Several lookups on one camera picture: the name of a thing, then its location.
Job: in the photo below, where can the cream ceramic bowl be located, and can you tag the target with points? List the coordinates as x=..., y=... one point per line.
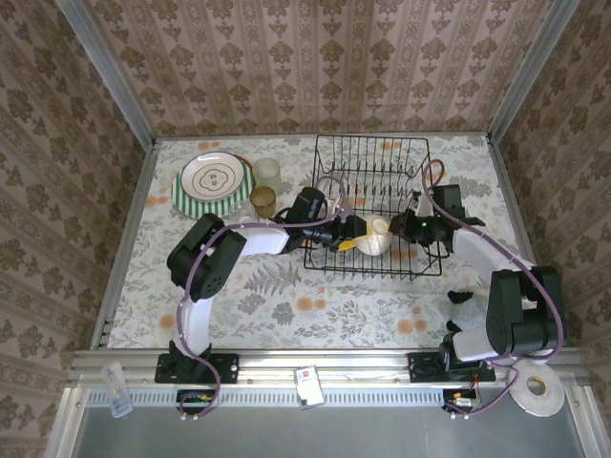
x=377, y=238

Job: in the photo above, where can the amber textured glass tumbler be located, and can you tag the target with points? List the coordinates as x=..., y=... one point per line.
x=263, y=202

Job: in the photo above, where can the pale green textured glass tumbler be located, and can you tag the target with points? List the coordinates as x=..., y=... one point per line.
x=267, y=174

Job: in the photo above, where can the small clear glass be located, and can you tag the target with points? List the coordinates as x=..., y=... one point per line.
x=241, y=212

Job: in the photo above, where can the green striped plate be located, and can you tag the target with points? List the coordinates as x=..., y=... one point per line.
x=210, y=205

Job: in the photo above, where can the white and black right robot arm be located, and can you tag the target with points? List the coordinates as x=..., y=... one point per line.
x=520, y=310

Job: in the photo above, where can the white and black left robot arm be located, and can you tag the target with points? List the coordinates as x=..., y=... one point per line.
x=215, y=267

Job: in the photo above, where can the floral tablecloth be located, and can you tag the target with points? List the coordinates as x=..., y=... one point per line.
x=267, y=305

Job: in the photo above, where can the small white device red label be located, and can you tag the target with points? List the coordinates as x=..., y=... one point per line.
x=308, y=381

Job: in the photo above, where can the white tape roll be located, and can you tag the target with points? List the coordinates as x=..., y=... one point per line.
x=518, y=386

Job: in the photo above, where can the grey metal shelf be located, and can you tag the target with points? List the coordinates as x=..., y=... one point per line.
x=334, y=434

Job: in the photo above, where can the clear plastic bottle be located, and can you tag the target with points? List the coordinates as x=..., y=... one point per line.
x=117, y=389

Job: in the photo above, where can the aluminium table side rail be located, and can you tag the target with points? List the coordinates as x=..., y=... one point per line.
x=507, y=191
x=107, y=310

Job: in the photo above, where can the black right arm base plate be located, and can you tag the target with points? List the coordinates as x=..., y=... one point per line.
x=425, y=367

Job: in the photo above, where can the aluminium mounting rail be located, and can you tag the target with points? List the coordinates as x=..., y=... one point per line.
x=267, y=369

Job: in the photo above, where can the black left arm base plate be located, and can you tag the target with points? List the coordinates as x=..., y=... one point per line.
x=224, y=367

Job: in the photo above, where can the aluminium frame post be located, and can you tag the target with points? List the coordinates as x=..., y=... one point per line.
x=114, y=81
x=529, y=71

